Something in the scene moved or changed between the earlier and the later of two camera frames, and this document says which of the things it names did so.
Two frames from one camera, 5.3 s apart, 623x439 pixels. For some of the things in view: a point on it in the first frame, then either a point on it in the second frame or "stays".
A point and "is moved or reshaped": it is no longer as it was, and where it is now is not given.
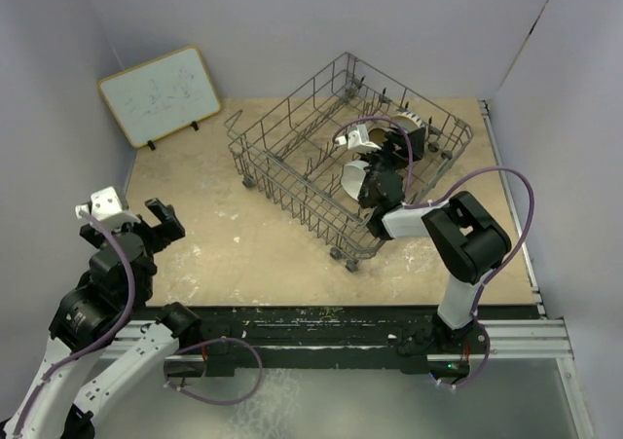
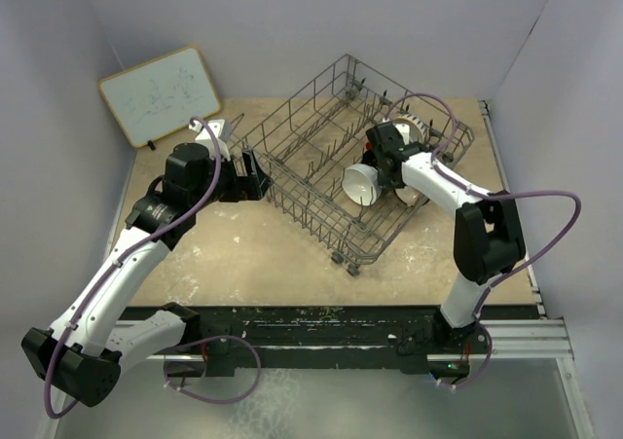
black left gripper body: x=157 y=237 -> x=237 y=188
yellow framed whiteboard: x=162 y=96 stays
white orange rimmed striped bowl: x=409 y=121 stays
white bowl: x=352 y=177 stays
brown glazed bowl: x=377 y=134 is moved or reshaped
